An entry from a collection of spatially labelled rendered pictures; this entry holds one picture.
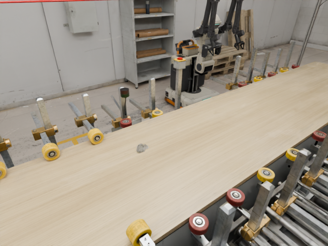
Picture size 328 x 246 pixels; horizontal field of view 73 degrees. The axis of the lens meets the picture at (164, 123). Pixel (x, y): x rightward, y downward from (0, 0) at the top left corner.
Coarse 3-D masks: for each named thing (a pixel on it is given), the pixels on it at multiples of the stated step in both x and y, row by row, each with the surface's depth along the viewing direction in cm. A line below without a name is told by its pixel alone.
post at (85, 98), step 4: (84, 96) 138; (88, 96) 140; (84, 100) 139; (88, 100) 141; (84, 104) 141; (88, 104) 142; (84, 108) 144; (88, 108) 143; (88, 112) 145; (88, 116) 146; (92, 124) 150
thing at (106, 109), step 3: (102, 105) 183; (105, 105) 183; (102, 108) 183; (105, 108) 179; (108, 108) 179; (105, 111) 179; (108, 111) 175; (111, 111) 175; (108, 114) 175; (111, 114) 171; (114, 114) 171; (111, 117) 172; (114, 117) 167; (117, 117) 167
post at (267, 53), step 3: (267, 51) 241; (267, 54) 241; (267, 57) 242; (264, 60) 246; (267, 60) 245; (264, 63) 247; (264, 66) 248; (261, 69) 252; (264, 69) 249; (261, 72) 253; (264, 72) 252; (261, 75) 254; (264, 75) 255
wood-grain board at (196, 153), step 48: (240, 96) 192; (288, 96) 193; (96, 144) 132; (192, 144) 134; (240, 144) 134; (288, 144) 135; (0, 192) 102; (48, 192) 102; (96, 192) 102; (144, 192) 103; (192, 192) 103; (0, 240) 83; (48, 240) 83; (96, 240) 83
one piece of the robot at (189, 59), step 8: (184, 40) 331; (192, 40) 339; (176, 56) 326; (184, 56) 328; (192, 56) 328; (192, 64) 330; (184, 72) 330; (192, 72) 335; (184, 80) 337; (192, 80) 341; (200, 80) 358; (184, 88) 345; (192, 88) 348
